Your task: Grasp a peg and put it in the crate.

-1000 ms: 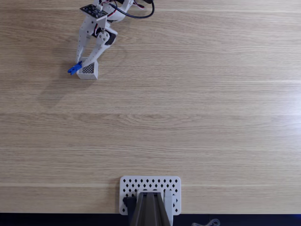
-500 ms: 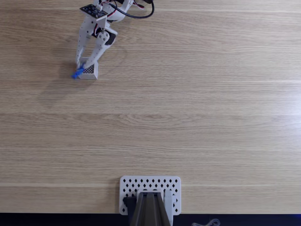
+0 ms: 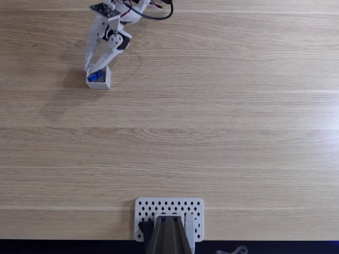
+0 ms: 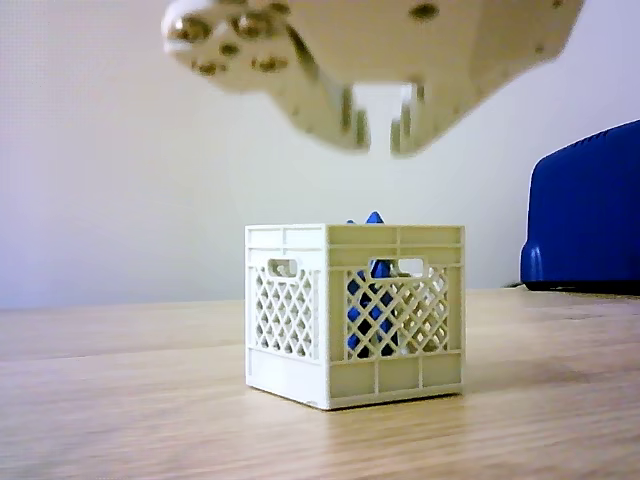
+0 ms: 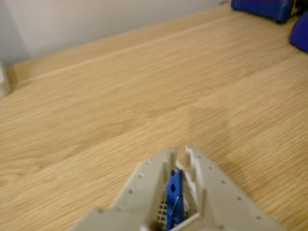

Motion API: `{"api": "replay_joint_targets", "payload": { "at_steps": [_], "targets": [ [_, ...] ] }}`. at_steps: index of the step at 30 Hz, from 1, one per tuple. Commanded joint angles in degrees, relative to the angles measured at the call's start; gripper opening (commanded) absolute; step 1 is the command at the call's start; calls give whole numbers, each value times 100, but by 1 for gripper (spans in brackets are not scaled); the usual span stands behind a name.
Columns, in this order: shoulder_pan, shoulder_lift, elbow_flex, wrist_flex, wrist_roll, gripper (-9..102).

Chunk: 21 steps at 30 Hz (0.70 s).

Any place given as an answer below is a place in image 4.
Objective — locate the small white lattice crate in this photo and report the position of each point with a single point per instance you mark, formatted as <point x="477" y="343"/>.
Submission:
<point x="395" y="375"/>

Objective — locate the blue rounded plastic object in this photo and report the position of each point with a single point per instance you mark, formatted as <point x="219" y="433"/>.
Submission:
<point x="585" y="210"/>

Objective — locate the blue clothes peg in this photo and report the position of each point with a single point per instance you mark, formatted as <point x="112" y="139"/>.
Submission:
<point x="381" y="270"/>

